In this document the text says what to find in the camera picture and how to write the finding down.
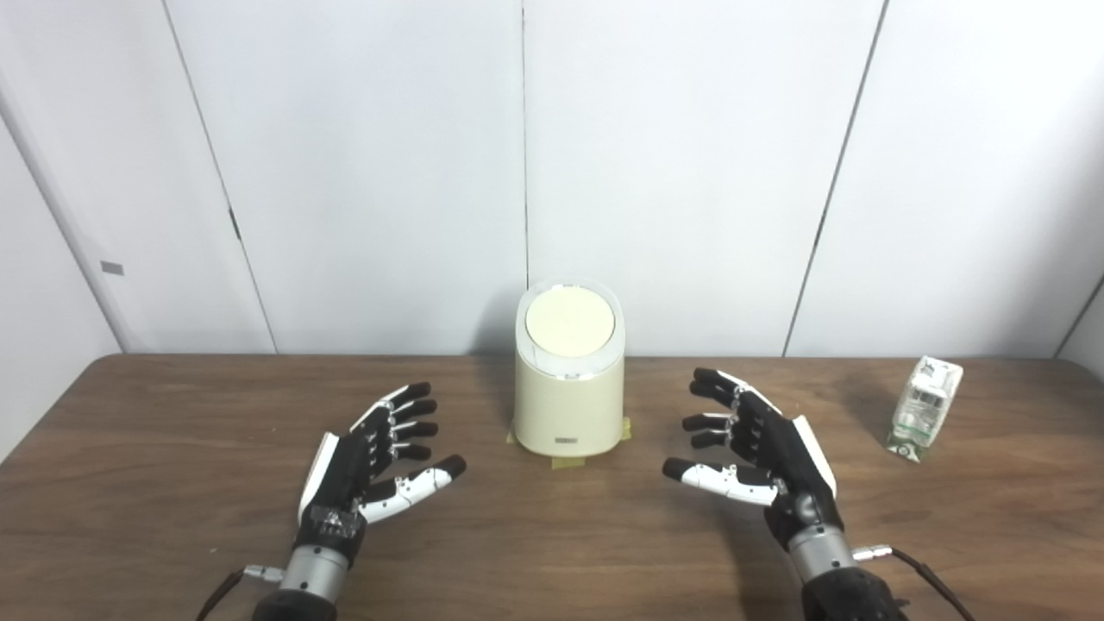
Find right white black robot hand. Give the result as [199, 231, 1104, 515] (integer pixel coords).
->
[662, 367, 844, 553]

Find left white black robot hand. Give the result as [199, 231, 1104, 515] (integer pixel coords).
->
[293, 382, 467, 566]

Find white green milk carton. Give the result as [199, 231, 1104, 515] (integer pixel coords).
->
[887, 355, 964, 463]

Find cream-colored plastic bin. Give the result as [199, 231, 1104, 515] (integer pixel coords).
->
[514, 280, 625, 458]

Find cream round bin lid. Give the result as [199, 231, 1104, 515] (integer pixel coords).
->
[525, 287, 617, 356]

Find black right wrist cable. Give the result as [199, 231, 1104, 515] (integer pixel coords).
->
[852, 543, 975, 621]

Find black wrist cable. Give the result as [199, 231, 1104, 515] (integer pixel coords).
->
[852, 543, 975, 621]
[197, 565, 285, 621]

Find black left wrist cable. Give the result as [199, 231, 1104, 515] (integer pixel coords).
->
[197, 565, 285, 621]

